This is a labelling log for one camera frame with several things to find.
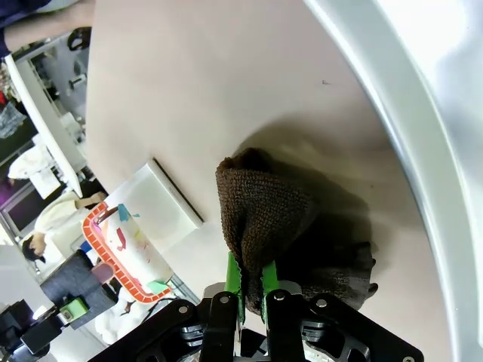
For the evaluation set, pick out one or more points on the bystander in white top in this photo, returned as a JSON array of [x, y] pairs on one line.
[[62, 216]]

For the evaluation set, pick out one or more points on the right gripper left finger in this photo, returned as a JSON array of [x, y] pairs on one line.
[[226, 324]]

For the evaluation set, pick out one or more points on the person's right hand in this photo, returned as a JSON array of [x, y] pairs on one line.
[[56, 22]]

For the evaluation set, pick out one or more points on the silver metal tray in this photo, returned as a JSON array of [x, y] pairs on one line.
[[434, 113]]

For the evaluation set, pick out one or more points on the white background table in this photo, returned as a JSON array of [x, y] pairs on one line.
[[45, 124]]

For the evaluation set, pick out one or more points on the dark monitor screen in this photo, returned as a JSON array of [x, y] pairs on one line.
[[20, 211]]

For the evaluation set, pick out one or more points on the person in purple jacket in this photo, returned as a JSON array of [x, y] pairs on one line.
[[19, 9]]

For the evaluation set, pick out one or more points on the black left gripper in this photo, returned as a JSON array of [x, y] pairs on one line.
[[30, 332]]

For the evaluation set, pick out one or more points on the dark brown cloth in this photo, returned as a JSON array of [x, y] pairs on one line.
[[264, 211]]

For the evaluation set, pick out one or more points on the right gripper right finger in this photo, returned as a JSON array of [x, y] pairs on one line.
[[287, 328]]

